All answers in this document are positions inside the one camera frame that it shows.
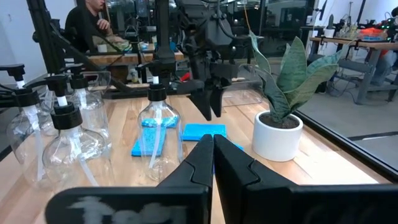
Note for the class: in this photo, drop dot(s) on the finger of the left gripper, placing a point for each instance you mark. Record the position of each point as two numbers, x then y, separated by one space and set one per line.
217 99
202 102

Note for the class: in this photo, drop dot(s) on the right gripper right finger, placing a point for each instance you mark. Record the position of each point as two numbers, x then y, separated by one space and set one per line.
248 199

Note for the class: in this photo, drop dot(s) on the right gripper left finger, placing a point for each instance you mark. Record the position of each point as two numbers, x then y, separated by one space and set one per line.
186 199

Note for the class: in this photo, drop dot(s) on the blue sponge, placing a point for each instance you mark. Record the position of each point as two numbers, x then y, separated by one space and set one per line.
237 147
149 122
140 146
199 132

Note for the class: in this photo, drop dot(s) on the clear pump soap bottle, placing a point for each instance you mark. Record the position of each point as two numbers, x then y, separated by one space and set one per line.
28 98
66 116
157 92
78 82

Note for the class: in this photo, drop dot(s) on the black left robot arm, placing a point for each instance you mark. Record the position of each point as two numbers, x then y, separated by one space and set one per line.
217 28

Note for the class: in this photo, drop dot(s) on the narrow clear plastic bin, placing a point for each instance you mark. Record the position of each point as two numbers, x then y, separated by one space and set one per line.
245 96

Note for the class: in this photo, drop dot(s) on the small red object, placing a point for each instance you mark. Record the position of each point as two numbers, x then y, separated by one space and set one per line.
185 76

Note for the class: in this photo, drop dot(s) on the snake plant in white pot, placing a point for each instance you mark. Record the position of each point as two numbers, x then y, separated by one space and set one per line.
276 143

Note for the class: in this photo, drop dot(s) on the wooden background table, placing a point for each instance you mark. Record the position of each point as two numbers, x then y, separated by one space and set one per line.
124 58

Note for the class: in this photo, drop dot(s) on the white cup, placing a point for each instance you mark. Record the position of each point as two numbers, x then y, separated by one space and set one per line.
102 48

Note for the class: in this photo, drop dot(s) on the person's hand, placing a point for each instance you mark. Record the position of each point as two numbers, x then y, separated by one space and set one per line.
103 25

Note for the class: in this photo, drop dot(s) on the person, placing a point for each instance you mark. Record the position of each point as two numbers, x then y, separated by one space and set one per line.
81 28
384 67

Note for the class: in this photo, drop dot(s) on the wooden table with grey legs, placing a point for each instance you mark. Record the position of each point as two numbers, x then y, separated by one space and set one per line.
363 45

